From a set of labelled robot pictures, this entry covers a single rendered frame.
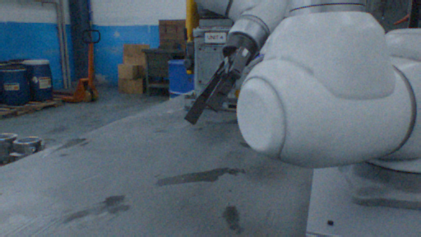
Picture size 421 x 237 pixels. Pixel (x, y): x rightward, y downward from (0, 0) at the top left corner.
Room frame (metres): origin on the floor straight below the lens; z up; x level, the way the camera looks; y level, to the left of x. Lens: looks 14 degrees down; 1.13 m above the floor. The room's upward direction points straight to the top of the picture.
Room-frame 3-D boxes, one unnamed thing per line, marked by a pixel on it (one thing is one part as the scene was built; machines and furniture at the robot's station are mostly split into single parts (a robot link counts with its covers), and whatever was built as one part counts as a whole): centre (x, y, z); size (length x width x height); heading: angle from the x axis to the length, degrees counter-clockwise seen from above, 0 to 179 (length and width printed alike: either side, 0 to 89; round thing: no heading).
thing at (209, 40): (1.67, -0.10, 0.99); 0.35 x 0.31 x 0.37; 64
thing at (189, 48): (1.64, 0.07, 1.07); 0.08 x 0.07 x 0.20; 154
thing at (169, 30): (6.36, 0.08, 0.71); 2.21 x 0.95 x 1.43; 71
